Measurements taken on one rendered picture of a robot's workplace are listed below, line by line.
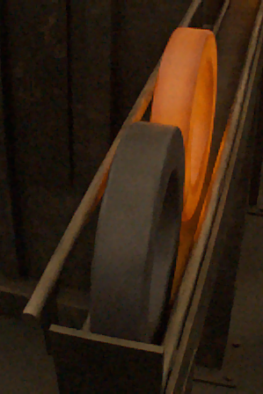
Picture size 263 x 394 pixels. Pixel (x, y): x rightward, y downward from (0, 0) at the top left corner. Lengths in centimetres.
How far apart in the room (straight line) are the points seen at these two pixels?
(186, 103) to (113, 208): 17
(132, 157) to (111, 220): 4
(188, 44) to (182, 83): 5
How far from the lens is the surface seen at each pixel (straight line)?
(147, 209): 39
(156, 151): 41
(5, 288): 137
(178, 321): 47
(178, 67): 54
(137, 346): 40
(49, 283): 43
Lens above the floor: 94
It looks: 31 degrees down
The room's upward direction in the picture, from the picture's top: 1 degrees clockwise
